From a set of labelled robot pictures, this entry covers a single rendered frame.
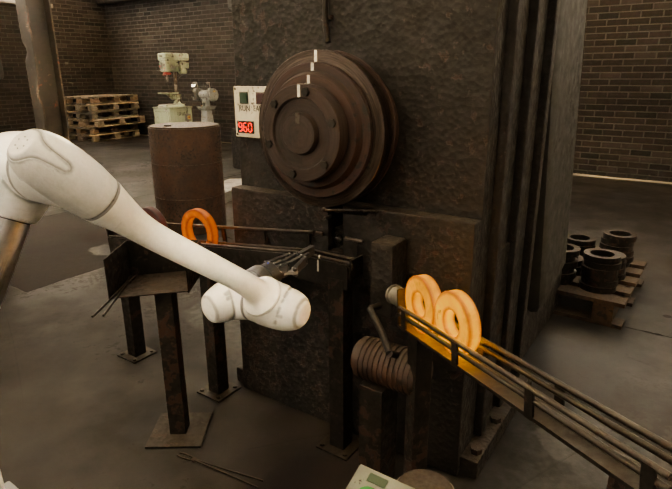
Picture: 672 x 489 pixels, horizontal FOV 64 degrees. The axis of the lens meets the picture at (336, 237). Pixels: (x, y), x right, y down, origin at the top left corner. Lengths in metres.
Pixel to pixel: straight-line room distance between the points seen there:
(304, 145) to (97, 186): 0.67
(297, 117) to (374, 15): 0.39
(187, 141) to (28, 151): 3.39
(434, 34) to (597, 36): 5.98
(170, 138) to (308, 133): 2.95
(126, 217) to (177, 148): 3.29
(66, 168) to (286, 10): 1.06
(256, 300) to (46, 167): 0.53
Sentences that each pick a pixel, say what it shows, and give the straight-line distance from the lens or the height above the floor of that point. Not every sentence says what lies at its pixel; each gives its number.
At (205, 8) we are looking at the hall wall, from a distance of 10.91.
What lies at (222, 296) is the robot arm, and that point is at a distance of 1.39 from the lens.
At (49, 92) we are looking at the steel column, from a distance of 8.50.
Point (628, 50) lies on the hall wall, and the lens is 7.48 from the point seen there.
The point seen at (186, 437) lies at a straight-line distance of 2.17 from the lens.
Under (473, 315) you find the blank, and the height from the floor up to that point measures 0.77.
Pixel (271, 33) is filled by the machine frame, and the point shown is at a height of 1.41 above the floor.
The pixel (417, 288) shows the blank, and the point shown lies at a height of 0.75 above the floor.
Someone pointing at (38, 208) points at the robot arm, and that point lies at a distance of 1.23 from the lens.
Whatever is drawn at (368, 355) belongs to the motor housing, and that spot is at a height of 0.51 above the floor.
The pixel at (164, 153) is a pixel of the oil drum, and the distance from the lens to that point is 4.49.
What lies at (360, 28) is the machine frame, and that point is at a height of 1.41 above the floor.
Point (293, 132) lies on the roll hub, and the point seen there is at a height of 1.12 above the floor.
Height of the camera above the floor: 1.28
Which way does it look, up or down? 17 degrees down
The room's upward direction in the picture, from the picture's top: straight up
